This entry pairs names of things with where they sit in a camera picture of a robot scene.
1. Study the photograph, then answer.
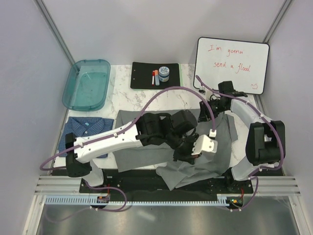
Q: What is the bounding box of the teal plastic bin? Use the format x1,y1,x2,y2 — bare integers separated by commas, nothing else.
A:
62,59,111,112

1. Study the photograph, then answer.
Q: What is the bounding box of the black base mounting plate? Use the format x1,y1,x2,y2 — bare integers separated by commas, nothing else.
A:
50,168,255,202

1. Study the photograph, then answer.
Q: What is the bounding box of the white slotted cable duct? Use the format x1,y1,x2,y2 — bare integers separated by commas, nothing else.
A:
45,195,229,206

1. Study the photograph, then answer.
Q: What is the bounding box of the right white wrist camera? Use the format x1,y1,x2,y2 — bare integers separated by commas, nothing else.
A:
199,86,212,100

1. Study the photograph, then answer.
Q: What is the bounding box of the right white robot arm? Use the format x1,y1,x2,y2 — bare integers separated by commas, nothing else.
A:
198,81,286,193

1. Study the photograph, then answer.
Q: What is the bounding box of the aluminium frame rail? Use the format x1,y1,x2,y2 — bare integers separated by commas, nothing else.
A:
35,176,301,196

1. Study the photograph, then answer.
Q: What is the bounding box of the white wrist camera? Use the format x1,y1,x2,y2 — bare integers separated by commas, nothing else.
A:
192,129,218,156
199,86,212,100

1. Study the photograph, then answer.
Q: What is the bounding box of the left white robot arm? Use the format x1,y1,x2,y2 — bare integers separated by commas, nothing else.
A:
65,110,199,192

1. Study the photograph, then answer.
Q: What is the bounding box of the red whiteboard marker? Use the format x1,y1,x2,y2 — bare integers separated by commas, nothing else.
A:
152,70,155,86

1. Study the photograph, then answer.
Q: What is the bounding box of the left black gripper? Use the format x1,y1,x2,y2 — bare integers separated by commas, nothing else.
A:
166,133,202,165

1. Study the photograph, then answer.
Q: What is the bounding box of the black clipboard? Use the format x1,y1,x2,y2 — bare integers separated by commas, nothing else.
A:
130,62,180,90

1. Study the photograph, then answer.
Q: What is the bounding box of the grey long sleeve shirt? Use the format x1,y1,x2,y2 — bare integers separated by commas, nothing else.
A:
113,113,238,190

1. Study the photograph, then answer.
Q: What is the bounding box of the small blue lidded jar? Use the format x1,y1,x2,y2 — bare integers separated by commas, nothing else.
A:
158,66,170,82

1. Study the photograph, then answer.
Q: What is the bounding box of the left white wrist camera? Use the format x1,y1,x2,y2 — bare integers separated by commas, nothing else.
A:
192,129,218,156

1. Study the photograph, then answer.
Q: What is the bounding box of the whiteboard with red writing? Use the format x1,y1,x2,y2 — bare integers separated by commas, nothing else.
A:
195,37,270,95

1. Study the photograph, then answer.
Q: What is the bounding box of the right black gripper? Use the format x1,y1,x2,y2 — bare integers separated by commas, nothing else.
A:
198,97,227,122

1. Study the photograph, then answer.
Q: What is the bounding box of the folded blue checked shirt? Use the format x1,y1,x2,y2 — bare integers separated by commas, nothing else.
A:
58,117,114,152

